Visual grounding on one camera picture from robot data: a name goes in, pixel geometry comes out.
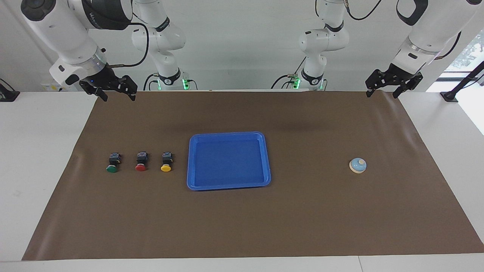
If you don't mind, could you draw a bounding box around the light blue call bell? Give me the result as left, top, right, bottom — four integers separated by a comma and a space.
349, 158, 367, 174

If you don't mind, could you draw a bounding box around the green push button switch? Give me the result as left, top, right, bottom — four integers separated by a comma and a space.
106, 153, 121, 173

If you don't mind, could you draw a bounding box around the red push button switch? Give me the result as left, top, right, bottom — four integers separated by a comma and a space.
135, 151, 149, 172

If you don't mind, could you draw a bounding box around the blue plastic tray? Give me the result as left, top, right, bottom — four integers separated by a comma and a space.
186, 131, 271, 191

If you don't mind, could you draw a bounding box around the black clamp with slanted rod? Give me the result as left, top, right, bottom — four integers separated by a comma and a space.
440, 60, 484, 102

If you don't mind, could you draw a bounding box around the small black table clamp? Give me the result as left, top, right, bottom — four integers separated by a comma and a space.
0, 78, 20, 102

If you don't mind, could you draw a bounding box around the brown table mat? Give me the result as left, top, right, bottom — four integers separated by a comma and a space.
22, 91, 484, 261

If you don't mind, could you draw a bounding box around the black right arm base cable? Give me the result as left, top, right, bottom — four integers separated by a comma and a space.
143, 73, 159, 91

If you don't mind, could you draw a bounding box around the black arm base cable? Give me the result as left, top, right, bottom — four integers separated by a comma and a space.
143, 73, 159, 91
271, 57, 307, 90

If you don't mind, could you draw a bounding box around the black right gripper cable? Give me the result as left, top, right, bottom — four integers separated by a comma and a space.
106, 21, 150, 68

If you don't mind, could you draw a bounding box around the white wall outlet box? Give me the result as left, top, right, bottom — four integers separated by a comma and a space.
41, 83, 82, 92

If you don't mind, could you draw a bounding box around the black left arm base cable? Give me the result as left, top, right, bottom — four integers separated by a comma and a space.
271, 57, 307, 90

